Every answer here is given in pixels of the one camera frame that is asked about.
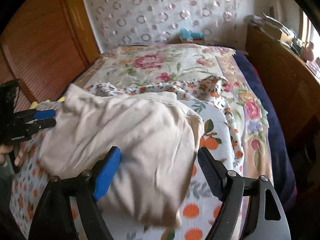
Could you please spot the blue item on box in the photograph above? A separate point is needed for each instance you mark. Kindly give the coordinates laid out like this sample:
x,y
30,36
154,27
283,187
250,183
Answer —
x,y
187,36

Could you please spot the circle pattern sheer curtain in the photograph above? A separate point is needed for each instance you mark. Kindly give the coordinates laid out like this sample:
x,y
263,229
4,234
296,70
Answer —
x,y
147,22

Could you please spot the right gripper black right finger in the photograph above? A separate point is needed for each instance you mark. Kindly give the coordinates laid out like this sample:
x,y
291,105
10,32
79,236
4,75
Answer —
x,y
214,172

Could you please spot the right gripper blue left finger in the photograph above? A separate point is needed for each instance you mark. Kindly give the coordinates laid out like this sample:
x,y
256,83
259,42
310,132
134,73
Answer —
x,y
103,172

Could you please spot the cream beige garment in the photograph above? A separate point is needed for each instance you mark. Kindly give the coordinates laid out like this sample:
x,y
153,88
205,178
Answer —
x,y
158,137

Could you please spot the wooden wardrobe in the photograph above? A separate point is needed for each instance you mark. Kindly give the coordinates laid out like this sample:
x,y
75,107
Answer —
x,y
46,45

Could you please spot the floral quilt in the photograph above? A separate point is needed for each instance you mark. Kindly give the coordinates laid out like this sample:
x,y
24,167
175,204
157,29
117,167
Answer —
x,y
162,64

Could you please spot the yellow cloth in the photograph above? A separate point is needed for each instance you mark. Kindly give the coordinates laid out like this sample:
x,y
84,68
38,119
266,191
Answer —
x,y
35,103

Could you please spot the navy blue blanket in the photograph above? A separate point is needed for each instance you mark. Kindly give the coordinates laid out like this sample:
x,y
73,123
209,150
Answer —
x,y
283,175

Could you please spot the wooden sideboard cabinet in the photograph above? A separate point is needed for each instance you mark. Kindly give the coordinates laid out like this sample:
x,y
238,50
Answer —
x,y
291,87

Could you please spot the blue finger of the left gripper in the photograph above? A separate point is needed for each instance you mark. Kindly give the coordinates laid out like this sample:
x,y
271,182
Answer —
x,y
33,114

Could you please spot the clutter pile on cabinet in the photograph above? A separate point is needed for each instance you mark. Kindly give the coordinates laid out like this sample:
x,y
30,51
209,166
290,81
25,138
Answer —
x,y
275,30

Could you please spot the pink figurine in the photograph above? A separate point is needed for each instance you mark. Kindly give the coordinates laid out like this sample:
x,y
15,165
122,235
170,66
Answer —
x,y
307,52

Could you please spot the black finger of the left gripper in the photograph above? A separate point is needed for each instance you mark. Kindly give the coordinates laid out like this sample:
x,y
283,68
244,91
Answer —
x,y
38,125

